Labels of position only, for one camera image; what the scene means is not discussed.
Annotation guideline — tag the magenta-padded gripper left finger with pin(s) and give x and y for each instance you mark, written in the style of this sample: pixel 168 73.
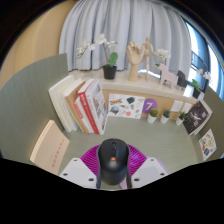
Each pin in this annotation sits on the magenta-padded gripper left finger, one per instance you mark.
pixel 78 171

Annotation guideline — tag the window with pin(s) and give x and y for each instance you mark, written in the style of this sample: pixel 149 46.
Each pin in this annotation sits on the window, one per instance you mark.
pixel 203 53

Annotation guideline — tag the black book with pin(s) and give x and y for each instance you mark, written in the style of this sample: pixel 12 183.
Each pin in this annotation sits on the black book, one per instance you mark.
pixel 195 118

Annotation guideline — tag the beige book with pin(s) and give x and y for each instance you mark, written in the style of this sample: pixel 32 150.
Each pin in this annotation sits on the beige book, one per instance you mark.
pixel 50 150

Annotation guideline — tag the colourful sticker card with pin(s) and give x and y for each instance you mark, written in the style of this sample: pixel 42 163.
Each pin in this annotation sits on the colourful sticker card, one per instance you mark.
pixel 207 145

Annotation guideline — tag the white sticker sheet card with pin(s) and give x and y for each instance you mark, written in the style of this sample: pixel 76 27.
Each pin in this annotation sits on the white sticker sheet card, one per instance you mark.
pixel 126 106

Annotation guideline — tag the black horse figure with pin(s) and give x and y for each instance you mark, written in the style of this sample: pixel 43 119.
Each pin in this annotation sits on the black horse figure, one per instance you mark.
pixel 181 80

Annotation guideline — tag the white books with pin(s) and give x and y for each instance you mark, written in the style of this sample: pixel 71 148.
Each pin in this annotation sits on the white books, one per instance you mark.
pixel 60 100

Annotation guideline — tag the tan book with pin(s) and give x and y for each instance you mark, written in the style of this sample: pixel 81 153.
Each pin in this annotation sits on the tan book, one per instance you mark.
pixel 75 103

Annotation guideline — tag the wooden hand model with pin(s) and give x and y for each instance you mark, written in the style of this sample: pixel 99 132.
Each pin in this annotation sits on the wooden hand model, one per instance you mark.
pixel 134 56

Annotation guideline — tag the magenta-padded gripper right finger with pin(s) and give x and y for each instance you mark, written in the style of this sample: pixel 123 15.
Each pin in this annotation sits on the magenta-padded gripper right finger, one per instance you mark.
pixel 150 170

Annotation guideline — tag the wooden desk shelf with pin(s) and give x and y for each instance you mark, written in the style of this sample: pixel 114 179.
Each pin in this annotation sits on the wooden desk shelf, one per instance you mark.
pixel 133 88

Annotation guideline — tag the white wall socket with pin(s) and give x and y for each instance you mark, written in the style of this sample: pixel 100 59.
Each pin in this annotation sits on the white wall socket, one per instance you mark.
pixel 187 108
pixel 176 106

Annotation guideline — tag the white orchid flowers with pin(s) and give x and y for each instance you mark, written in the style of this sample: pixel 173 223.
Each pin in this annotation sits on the white orchid flowers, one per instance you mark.
pixel 163 53

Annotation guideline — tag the grey-green desk partition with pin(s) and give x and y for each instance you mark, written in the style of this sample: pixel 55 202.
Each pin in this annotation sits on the grey-green desk partition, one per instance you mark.
pixel 26 100
pixel 216 113

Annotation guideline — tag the white orchid in black pot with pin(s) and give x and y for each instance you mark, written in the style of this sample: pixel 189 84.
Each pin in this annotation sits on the white orchid in black pot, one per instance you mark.
pixel 109 71
pixel 196 91

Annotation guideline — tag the grey curtain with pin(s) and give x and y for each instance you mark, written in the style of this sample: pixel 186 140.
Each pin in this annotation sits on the grey curtain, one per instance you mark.
pixel 126 20

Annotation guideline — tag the round purple sign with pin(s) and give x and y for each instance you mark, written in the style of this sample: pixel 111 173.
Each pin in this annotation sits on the round purple sign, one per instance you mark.
pixel 150 105

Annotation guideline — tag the black computer mouse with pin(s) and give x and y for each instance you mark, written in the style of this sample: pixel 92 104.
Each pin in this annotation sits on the black computer mouse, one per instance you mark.
pixel 113 163

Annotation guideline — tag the red-spined photo cover book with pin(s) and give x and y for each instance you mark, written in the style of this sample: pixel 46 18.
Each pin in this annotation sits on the red-spined photo cover book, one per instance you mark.
pixel 96 103

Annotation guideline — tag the small red and white book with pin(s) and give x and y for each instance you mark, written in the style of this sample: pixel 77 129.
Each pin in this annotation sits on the small red and white book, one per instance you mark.
pixel 81 115

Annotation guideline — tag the purple mouse pad with wrist rest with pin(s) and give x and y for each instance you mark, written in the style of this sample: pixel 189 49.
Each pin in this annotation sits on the purple mouse pad with wrist rest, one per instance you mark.
pixel 161 162

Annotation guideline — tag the pink horse figure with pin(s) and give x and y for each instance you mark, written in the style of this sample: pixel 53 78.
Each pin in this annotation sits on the pink horse figure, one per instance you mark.
pixel 166 76

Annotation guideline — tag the small potted green plant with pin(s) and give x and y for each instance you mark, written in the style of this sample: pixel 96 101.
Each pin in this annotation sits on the small potted green plant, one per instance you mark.
pixel 180 120
pixel 164 119
pixel 152 118

